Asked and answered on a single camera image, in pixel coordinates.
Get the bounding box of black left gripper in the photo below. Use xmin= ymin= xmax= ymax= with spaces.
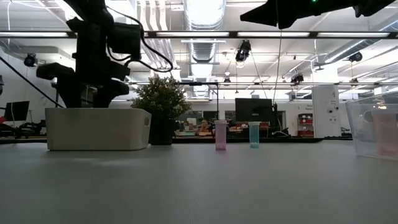
xmin=36 ymin=51 xmax=131 ymax=108

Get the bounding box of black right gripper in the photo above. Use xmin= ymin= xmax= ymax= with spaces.
xmin=239 ymin=0 xmax=355 ymax=30

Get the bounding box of blue medicine bottle white cap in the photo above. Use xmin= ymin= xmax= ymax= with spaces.
xmin=248 ymin=121 xmax=261 ymax=149

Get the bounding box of pink medicine bottle white cap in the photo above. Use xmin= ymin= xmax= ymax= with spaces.
xmin=214 ymin=119 xmax=228 ymax=152
xmin=371 ymin=110 xmax=398 ymax=158

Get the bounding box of white plastic bin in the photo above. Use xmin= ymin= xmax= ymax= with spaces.
xmin=45 ymin=107 xmax=152 ymax=152

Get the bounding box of clear plastic bin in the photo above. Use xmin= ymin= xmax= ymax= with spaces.
xmin=345 ymin=91 xmax=398 ymax=161

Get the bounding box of small black monitor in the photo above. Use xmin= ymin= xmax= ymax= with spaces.
xmin=3 ymin=100 xmax=30 ymax=123

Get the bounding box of potted artificial flowering plant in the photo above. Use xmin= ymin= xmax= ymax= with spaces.
xmin=130 ymin=74 xmax=193 ymax=146

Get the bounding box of person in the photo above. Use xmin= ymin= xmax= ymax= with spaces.
xmin=197 ymin=119 xmax=212 ymax=136

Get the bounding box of shelf with red bins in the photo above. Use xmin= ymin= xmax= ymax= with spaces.
xmin=297 ymin=113 xmax=314 ymax=138

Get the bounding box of silver ventilation duct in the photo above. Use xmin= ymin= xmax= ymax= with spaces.
xmin=183 ymin=0 xmax=227 ymax=97

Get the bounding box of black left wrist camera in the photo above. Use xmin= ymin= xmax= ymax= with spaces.
xmin=110 ymin=22 xmax=143 ymax=62

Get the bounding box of black horizontal rail frame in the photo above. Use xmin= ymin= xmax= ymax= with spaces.
xmin=127 ymin=81 xmax=398 ymax=119

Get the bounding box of slanted silver duct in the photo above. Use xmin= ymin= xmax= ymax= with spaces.
xmin=313 ymin=39 xmax=398 ymax=71

